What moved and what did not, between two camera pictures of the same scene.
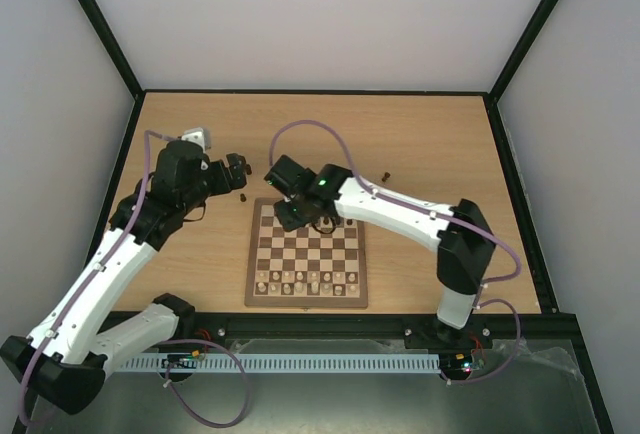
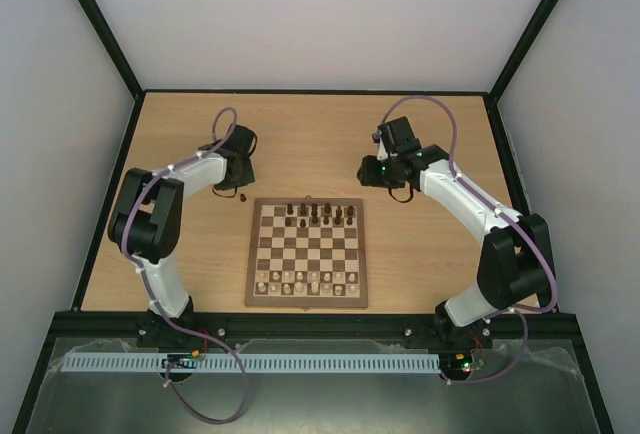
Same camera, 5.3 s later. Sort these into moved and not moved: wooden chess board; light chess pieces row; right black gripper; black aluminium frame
Moved: right black gripper
Not moved: light chess pieces row; black aluminium frame; wooden chess board
